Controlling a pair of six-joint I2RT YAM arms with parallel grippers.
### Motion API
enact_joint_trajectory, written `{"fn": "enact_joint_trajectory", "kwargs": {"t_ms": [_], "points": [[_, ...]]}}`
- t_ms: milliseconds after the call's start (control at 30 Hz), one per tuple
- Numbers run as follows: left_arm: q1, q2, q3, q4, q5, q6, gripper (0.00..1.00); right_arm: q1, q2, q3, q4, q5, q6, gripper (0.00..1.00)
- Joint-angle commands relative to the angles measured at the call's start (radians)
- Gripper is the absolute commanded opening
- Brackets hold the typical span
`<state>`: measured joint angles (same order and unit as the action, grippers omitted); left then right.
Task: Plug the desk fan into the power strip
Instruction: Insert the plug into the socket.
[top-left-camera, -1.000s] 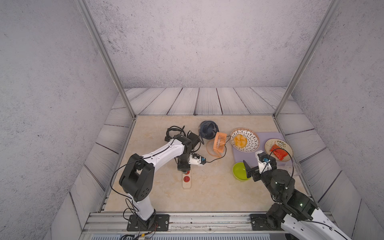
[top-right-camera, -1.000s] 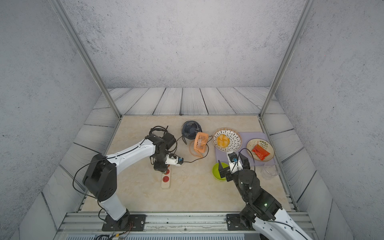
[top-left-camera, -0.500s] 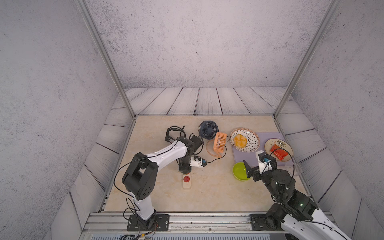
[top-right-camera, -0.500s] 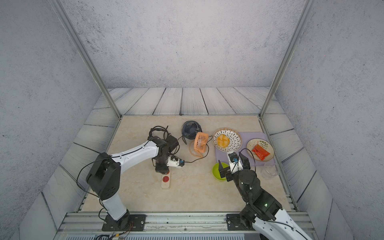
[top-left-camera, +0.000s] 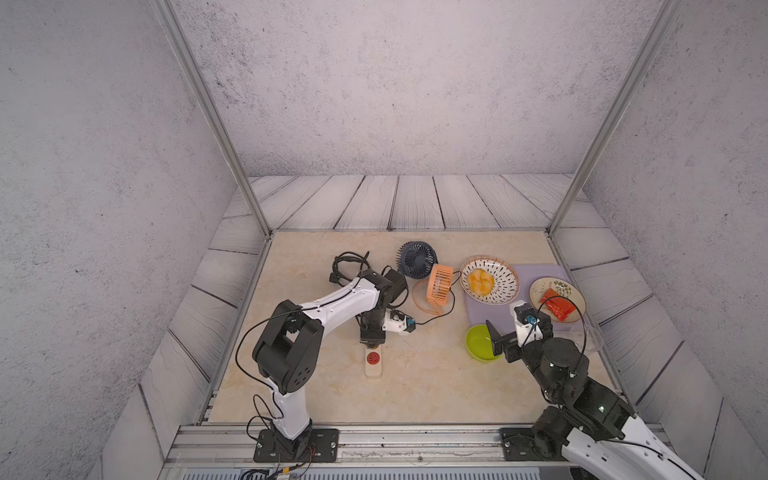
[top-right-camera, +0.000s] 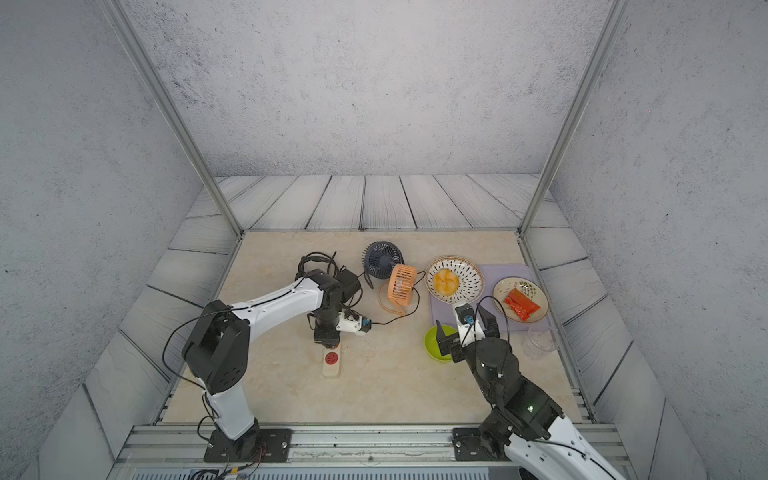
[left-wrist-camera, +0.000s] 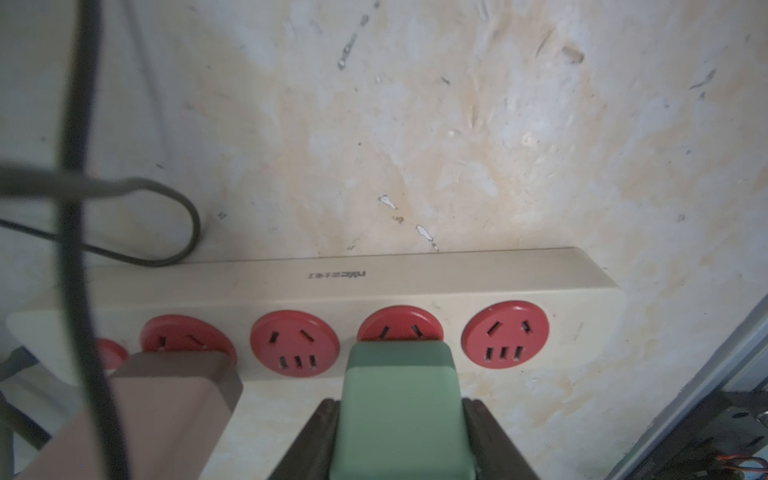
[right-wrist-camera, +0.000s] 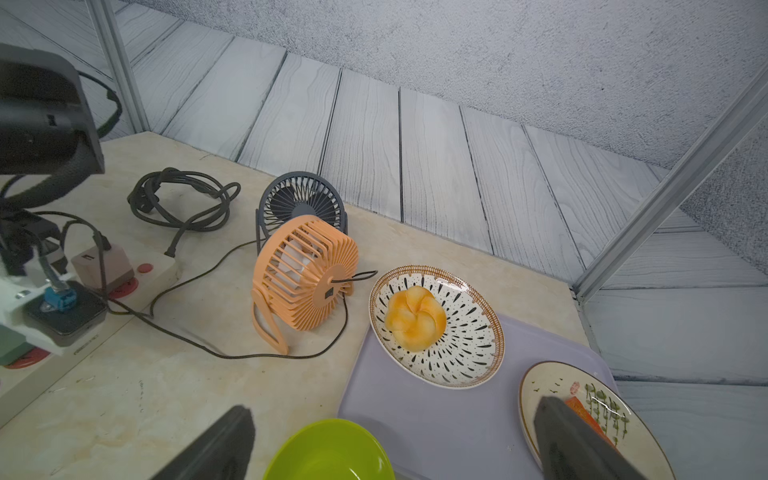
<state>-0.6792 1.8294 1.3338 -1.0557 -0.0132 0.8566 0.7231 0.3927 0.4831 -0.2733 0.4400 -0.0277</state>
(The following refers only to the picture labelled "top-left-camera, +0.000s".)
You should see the orange desk fan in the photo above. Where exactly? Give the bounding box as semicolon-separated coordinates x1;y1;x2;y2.
412;264;454;316

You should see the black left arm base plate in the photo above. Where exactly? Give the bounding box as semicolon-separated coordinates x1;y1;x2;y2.
253;424;339;463

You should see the white red power strip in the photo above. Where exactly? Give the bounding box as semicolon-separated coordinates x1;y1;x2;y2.
364;346;383;378

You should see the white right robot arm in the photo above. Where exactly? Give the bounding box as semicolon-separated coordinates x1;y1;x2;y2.
486;301;700;479

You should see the aluminium mounting rail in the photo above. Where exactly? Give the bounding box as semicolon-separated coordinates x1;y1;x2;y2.
159;424;593;479

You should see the green plastic bowl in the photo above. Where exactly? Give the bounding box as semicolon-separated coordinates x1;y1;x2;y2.
465;325;500;363

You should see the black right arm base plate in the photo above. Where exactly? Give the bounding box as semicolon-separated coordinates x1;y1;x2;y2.
499;406;573;462

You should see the yellow bread bun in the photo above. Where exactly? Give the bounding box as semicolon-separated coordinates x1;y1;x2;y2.
467;268;495;297

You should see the red snack packet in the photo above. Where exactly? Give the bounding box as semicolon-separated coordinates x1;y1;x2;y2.
540;288;577;323

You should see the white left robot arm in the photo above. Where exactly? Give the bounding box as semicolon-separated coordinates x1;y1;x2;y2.
240;269;415;444

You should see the dark blue desk fan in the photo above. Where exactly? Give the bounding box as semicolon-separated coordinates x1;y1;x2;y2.
396;241;439;280

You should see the clear drinking glass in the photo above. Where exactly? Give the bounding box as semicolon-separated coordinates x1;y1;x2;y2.
576;324;604;354

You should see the purple tray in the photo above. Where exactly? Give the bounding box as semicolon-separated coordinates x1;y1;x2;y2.
465;264;573;335

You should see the black power strip cable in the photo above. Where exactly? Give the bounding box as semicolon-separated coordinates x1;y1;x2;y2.
328;250;373;287

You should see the beige small plate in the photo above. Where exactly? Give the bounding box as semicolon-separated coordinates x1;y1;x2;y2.
529;277;586;324

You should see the patterned ceramic plate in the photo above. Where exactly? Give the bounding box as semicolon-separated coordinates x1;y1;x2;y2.
459;256;521;305

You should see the black orange fan cable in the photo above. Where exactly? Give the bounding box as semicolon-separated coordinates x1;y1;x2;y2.
413;272;462;327

